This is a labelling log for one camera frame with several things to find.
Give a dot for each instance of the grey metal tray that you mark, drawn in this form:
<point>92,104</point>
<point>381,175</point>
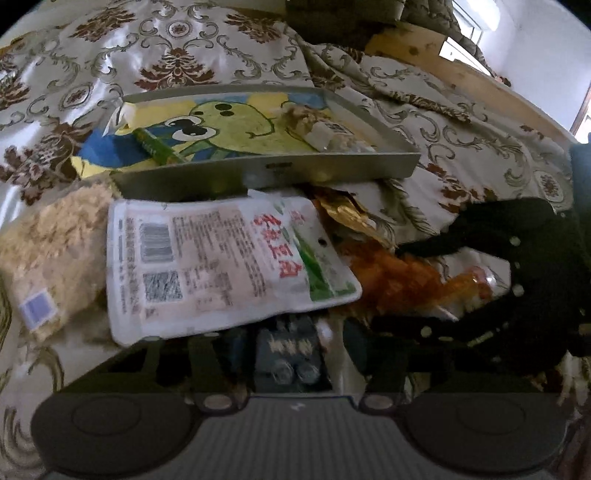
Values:
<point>277,171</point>

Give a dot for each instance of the green snack stick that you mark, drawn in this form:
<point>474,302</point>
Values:
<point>157,145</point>

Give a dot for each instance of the wooden headboard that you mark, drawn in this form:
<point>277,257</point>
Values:
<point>471,78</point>

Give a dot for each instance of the puffed rice snack bag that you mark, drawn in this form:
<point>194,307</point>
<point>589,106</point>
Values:
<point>55,249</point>

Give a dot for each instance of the yellow snack packet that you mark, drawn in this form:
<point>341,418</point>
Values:
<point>344,214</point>

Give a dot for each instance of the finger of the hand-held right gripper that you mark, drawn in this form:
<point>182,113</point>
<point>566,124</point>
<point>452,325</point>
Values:
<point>535,249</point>
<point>540,327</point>

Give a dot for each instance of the clear beige snack packet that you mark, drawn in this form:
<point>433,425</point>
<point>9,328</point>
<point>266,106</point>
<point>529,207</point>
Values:
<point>304,122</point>

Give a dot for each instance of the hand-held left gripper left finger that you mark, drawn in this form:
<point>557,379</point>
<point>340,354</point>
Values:
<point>207,364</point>

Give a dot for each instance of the orange snack packet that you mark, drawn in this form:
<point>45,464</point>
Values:
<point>392,277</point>

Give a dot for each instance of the white snack packet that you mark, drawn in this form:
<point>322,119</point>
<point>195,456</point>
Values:
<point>207,258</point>

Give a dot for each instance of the dark green quilt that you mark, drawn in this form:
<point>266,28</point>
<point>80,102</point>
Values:
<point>351,18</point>

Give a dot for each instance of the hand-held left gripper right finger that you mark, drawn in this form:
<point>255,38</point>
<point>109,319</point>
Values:
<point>358,346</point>

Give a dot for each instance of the cartoon print paper liner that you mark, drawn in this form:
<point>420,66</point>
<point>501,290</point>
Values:
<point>221,121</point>

